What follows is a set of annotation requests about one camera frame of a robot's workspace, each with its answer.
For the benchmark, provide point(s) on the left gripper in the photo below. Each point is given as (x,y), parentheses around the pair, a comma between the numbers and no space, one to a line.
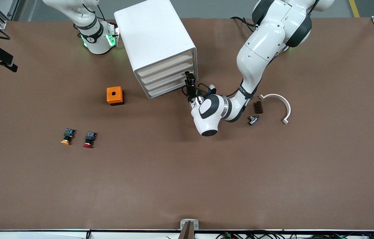
(191,95)

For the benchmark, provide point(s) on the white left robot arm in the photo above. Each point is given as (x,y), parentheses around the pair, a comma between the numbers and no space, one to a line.
(263,43)

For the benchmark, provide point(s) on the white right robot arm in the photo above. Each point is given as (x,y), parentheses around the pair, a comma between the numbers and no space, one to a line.
(94,36)

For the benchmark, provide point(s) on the white drawer cabinet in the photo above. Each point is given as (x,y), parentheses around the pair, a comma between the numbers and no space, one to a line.
(150,30)

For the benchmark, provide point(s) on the red mushroom push button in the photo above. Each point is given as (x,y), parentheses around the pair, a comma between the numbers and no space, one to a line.
(90,137)

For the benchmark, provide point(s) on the yellow mushroom push button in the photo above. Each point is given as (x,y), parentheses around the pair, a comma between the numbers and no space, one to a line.
(67,136)

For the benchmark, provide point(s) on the dark brown cylinder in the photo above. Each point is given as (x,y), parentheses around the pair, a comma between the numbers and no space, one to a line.
(258,107)

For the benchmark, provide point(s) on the chrome metal tee fitting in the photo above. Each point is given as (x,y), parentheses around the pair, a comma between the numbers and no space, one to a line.
(252,120)

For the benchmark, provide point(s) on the white semicircular plastic clamp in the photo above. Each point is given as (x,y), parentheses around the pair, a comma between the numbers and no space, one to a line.
(288,109)

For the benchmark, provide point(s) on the brown paper table cover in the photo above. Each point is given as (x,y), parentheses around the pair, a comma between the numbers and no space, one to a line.
(187,182)

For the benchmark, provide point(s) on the orange button enclosure box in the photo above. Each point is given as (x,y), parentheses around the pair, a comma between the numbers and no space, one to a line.
(114,94)

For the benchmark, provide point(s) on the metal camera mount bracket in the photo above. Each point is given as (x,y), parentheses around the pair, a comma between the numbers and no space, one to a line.
(189,225)

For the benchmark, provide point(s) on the white table frame rail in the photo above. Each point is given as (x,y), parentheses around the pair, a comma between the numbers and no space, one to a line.
(24,235)

